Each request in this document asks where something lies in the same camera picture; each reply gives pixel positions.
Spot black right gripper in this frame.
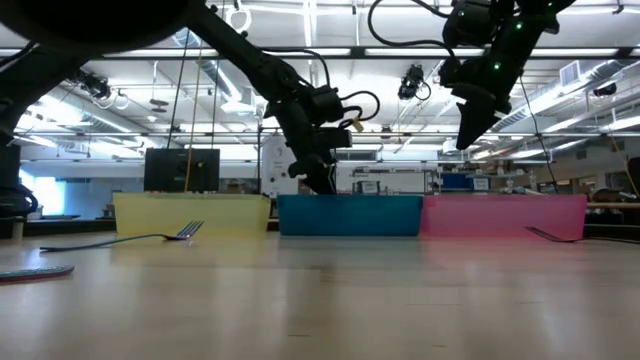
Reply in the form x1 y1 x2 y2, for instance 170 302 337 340
438 12 560 151

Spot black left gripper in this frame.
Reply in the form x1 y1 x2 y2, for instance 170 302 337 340
288 124 354 195

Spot black fork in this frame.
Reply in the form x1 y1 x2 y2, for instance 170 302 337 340
523 225 640 245

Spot blue plastic bin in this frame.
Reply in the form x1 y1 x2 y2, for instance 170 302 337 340
277 194 425 238

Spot white cabinet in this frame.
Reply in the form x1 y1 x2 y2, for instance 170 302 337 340
260 134 301 199

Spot blue storage bins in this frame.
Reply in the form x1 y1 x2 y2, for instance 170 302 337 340
441 172 491 192

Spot pink plastic bin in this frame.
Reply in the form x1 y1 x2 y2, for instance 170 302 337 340
419 194 589 241

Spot yellow plastic bin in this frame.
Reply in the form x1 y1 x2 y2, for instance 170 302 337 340
112 192 273 237

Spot overhead light bar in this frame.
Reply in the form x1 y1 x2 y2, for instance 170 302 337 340
0 46 640 60

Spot black monitor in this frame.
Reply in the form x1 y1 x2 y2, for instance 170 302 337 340
143 147 222 194

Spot wooden background table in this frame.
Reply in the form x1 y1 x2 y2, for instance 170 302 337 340
584 201 640 210

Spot black hanging camera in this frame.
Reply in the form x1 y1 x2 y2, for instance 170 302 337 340
397 63 431 101

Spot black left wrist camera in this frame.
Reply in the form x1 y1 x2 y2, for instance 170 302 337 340
312 85 346 126

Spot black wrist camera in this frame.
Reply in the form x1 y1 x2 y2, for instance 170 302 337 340
442 0 501 49
312 85 346 126

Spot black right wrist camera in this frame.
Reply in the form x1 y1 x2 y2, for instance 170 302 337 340
442 0 501 49

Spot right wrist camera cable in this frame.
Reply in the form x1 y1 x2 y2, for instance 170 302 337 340
367 0 459 71

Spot black ceiling camera cluster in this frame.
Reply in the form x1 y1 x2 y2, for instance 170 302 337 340
74 69 112 100

